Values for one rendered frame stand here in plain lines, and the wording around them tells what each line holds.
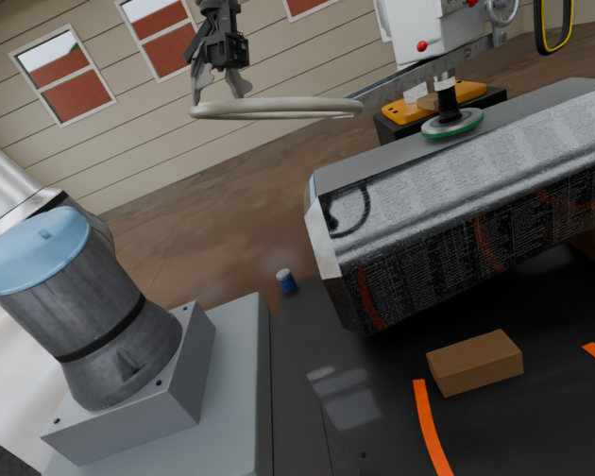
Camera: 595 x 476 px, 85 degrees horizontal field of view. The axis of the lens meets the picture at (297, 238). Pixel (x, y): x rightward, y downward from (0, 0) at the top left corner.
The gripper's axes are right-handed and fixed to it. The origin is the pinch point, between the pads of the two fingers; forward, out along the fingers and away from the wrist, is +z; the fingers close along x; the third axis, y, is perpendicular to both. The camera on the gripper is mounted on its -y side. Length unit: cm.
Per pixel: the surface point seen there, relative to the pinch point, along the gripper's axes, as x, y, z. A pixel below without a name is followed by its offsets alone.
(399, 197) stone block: 60, 26, 29
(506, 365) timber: 63, 68, 87
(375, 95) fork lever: 46, 20, -5
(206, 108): -1.6, -2.5, -0.2
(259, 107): 1.1, 11.1, 0.2
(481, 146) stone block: 78, 48, 12
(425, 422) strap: 43, 46, 107
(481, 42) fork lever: 86, 43, -23
